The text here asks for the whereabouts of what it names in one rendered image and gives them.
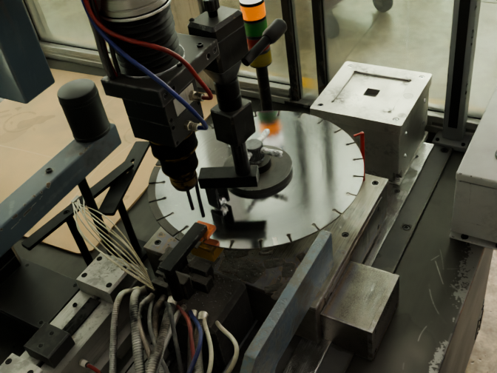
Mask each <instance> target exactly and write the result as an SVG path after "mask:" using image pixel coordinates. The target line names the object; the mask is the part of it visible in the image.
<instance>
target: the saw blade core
mask: <svg viewBox="0 0 497 373"><path fill-rule="evenodd" d="M278 112H279V111H278V110H273V111H259V112H256V114H257V117H255V115H254V112H253V115H254V123H255V128H256V132H255V133H254V134H253V135H251V136H250V137H249V138H248V140H250V139H258V137H259V136H260V134H261V133H262V132H263V130H264V129H269V131H270V133H269V134H268V136H267V137H266V139H265V140H264V141H263V145H271V146H275V147H279V148H280V149H283V150H285V151H286V152H287V153H288V154H289V155H290V157H291V160H292V166H293V171H292V174H291V177H290V178H289V179H288V181H287V182H286V183H285V184H283V185H282V186H281V187H280V188H278V189H276V190H274V191H271V192H267V193H264V194H260V195H246V194H242V193H239V192H235V191H234V190H232V189H230V188H228V191H229V197H230V201H227V202H226V203H225V204H224V205H223V206H222V207H221V209H217V208H215V207H213V206H210V205H209V202H208V199H207V196H206V191H205V189H201V188H200V185H199V182H198V186H199V190H200V196H201V200H202V203H203V209H204V212H205V216H206V217H204V218H202V216H201V213H200V207H199V203H198V200H197V194H196V190H195V187H194V188H193V189H190V194H191V197H192V202H193V204H194V208H195V209H194V210H191V207H190V205H189V200H188V197H187V194H186V192H180V191H177V190H176V189H175V188H174V187H173V186H172V185H171V182H170V180H169V177H168V176H166V175H164V174H163V172H162V169H161V168H160V171H159V173H158V176H157V180H156V184H155V196H156V201H157V203H158V206H159V209H160V211H161V212H162V214H163V216H164V218H165V219H166V220H167V221H168V222H169V223H170V224H171V225H173V227H174V228H176V229H177V230H178V231H179V232H181V231H182V230H183V231H182V233H183V234H186V233H187V231H188V230H189V229H190V228H191V226H192V225H193V224H194V222H197V221H202V222H206V223H208V224H212V225H215V226H216V230H215V231H214V233H213V234H212V236H211V237H210V238H209V239H208V240H205V241H204V242H203V244H205V245H209V246H214V247H218V248H223V249H229V248H230V246H231V242H232V241H234V243H233V244H232V246H231V249H240V250H247V249H260V242H259V241H262V249H266V248H271V247H275V246H282V245H285V244H287V243H290V240H289V238H288V237H287V235H290V238H291V240H292V242H295V241H298V240H301V239H303V238H306V237H308V236H310V235H313V234H314V233H316V232H318V229H319V230H321V229H324V228H325V227H326V226H328V225H329V224H331V223H333V222H334V221H335V220H336V219H337V218H338V217H340V216H341V215H340V214H343V213H344V212H345V211H346V210H347V209H348V207H349V206H350V205H351V204H352V203H353V202H354V200H355V198H356V196H357V195H358V193H359V191H360V188H361V186H362V182H363V178H364V163H363V159H362V154H361V152H360V150H359V147H358V146H357V145H356V143H355V142H354V140H353V139H352V138H351V137H350V136H349V135H348V134H347V133H346V132H345V131H343V130H341V129H340V128H339V127H338V126H336V125H334V124H332V123H331V122H329V121H326V120H323V119H322V118H318V117H316V116H313V115H308V114H305V113H303V114H302V113H301V112H291V111H280V113H279V115H278V116H277V114H278ZM300 116H301V118H299V117H300ZM321 121H322V122H321ZM320 122H321V123H320ZM210 126H211V127H210ZM210 126H209V125H208V127H209V128H208V129H207V130H199V131H197V132H195V134H196V137H197V140H198V146H197V149H196V150H195V152H196V155H197V158H198V161H199V164H198V166H197V169H196V171H197V178H198V176H199V173H200V168H201V167H222V166H223V165H224V163H225V161H226V160H227V158H228V157H229V156H230V155H232V153H231V147H227V146H226V143H223V142H221V141H218V140H217V139H216V135H215V131H214V129H212V128H214V125H213V124H210ZM338 131H339V132H338ZM335 132H337V133H335ZM248 140H247V141H248ZM349 144H350V145H349ZM346 145H349V146H346ZM353 160H355V161H353ZM354 176H356V177H355V178H354ZM361 177H363V178H361ZM163 182H165V183H164V184H162V183H163ZM348 193H349V194H350V195H346V194H348ZM354 195H355V196H354ZM164 198H165V200H164ZM333 210H336V211H337V212H338V213H337V212H333ZM172 213H174V214H173V215H171V214H172ZM339 213H340V214H339ZM167 216H168V217H167ZM312 224H315V225H316V227H317V228H318V229H317V228H316V227H315V226H312ZM186 226H188V228H185V227H186ZM275 237H277V242H278V245H274V242H273V239H272V238H275Z"/></svg>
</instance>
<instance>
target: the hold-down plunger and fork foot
mask: <svg viewBox="0 0 497 373"><path fill-rule="evenodd" d="M230 147H231V153H232V158H233V162H234V167H201V168H200V173H199V176H198V182H199V185H200V188H201V189H205V191H206V196H207V199H208V202H209V205H210V206H213V207H215V208H217V209H221V205H220V199H219V195H218V193H220V194H222V195H223V196H224V197H225V198H226V201H230V197H229V191H228V188H239V187H258V184H259V177H260V174H259V169H258V166H257V165H252V166H250V163H249V155H248V150H247V146H246V142H244V143H243V144H241V145H240V146H239V147H233V146H231V145H230Z"/></svg>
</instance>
